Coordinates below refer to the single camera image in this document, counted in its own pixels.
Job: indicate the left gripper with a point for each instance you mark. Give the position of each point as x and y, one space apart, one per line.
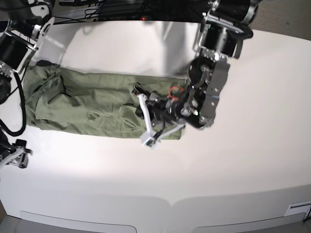
162 109

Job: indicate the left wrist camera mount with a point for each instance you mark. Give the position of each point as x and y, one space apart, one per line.
150 137

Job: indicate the green T-shirt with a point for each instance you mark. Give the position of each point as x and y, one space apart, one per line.
99 104

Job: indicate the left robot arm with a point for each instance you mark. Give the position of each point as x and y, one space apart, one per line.
220 36

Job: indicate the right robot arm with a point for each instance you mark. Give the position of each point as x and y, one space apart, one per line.
28 22

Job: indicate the white label sticker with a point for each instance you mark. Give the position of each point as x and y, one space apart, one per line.
298 208

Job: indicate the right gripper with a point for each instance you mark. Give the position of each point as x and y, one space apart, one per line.
21 161

